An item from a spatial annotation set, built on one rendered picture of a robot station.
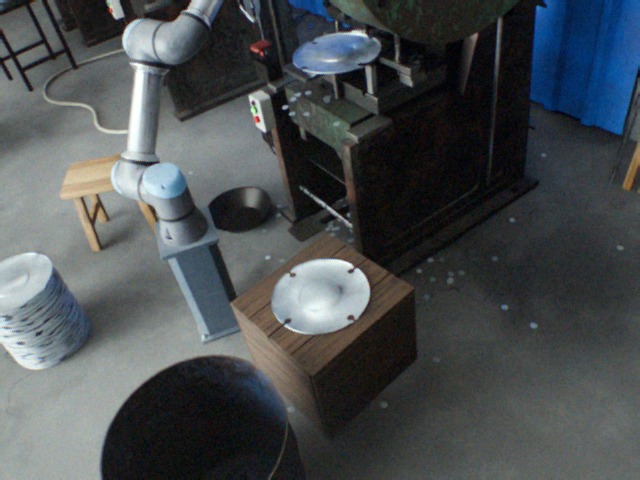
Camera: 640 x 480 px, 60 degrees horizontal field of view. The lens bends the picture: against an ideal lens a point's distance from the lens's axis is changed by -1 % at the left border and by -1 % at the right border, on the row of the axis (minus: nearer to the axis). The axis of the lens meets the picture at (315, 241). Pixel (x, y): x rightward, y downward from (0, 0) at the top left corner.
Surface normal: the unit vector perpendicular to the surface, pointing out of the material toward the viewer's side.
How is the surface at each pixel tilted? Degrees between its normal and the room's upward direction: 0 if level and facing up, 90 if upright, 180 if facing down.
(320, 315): 0
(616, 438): 0
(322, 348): 0
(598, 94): 90
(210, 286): 90
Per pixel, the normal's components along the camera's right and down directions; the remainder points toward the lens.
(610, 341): -0.15, -0.73
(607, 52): -0.04, 0.69
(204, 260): 0.33, 0.61
